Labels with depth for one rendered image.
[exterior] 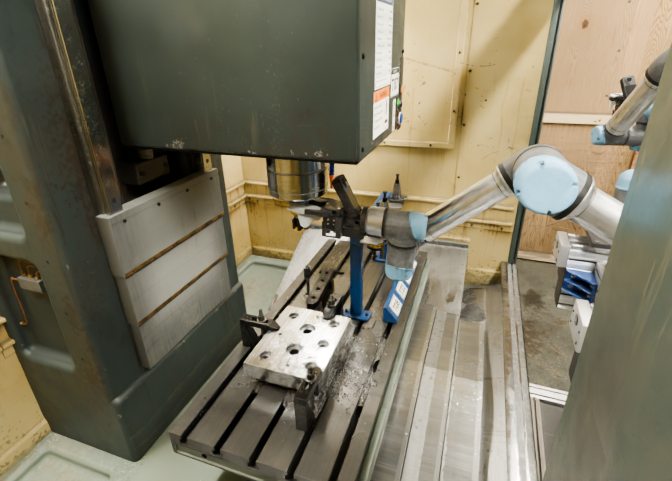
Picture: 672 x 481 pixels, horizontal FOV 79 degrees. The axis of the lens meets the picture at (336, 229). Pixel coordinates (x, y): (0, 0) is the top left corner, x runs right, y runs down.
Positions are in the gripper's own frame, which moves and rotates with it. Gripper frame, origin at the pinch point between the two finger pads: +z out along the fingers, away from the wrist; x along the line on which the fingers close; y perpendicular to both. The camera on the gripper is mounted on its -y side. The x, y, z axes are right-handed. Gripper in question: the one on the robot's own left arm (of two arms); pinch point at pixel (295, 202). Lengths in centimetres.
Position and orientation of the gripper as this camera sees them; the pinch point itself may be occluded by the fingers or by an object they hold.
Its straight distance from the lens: 111.2
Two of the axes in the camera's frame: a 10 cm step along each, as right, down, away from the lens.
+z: -9.7, -1.4, 2.2
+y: -0.4, 9.0, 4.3
